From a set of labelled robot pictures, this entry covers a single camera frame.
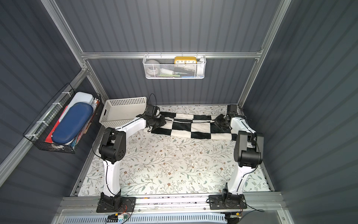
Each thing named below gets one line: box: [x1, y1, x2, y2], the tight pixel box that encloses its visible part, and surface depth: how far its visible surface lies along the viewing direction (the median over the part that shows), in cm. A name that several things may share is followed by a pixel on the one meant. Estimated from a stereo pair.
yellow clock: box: [174, 56, 198, 64], surface depth 90 cm
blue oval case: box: [51, 102, 94, 144], surface depth 69 cm
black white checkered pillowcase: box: [151, 112, 234, 141], surface depth 105 cm
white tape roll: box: [145, 59, 161, 76], surface depth 89 cm
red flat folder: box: [44, 105, 69, 144], surface depth 66 cm
